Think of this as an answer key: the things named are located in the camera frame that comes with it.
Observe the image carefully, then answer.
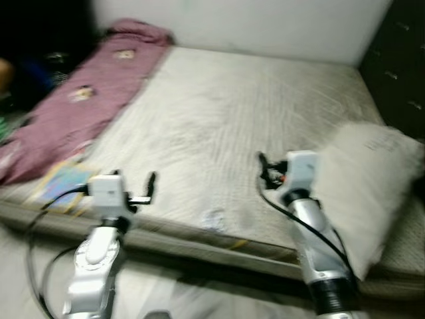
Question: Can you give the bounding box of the white paper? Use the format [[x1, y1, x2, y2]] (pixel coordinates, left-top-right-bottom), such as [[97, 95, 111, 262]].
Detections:
[[203, 209, 227, 231]]

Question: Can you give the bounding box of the colourful picture book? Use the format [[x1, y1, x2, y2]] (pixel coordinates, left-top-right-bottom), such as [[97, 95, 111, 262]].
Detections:
[[30, 161, 100, 213]]

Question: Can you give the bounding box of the white pillow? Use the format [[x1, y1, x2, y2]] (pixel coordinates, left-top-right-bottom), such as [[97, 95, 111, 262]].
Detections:
[[311, 122, 425, 280]]

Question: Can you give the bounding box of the white quilted mattress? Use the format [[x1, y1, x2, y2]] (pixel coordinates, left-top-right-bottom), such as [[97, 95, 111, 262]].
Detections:
[[0, 45, 425, 281]]

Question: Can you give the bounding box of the pink cartoon print blanket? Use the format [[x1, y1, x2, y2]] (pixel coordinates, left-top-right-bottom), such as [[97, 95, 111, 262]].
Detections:
[[0, 19, 175, 185]]

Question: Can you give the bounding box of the grey left robot leg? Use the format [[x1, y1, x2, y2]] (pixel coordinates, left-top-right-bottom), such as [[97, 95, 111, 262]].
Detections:
[[143, 309, 171, 319]]

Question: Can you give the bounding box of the dark tufted headboard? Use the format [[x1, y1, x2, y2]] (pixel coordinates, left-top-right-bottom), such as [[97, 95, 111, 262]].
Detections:
[[359, 0, 425, 132]]

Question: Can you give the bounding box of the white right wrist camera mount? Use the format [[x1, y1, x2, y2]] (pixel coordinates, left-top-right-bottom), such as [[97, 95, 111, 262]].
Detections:
[[284, 151, 319, 193]]

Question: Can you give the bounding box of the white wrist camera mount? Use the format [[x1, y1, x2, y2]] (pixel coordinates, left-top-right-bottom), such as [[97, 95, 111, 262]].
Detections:
[[284, 151, 319, 193], [88, 171, 130, 219]]

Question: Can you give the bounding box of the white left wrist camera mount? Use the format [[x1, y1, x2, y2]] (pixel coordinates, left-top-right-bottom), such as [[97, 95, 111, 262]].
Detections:
[[88, 171, 130, 219]]

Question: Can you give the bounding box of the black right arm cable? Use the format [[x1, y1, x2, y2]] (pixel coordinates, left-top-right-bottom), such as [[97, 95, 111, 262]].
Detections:
[[259, 178, 353, 273]]

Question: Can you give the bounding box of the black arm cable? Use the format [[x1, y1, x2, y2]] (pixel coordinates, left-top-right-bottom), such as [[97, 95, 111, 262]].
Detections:
[[259, 178, 353, 273], [27, 186, 90, 317]]

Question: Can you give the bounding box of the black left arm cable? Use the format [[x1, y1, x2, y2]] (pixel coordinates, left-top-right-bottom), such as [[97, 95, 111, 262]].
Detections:
[[27, 186, 90, 317]]

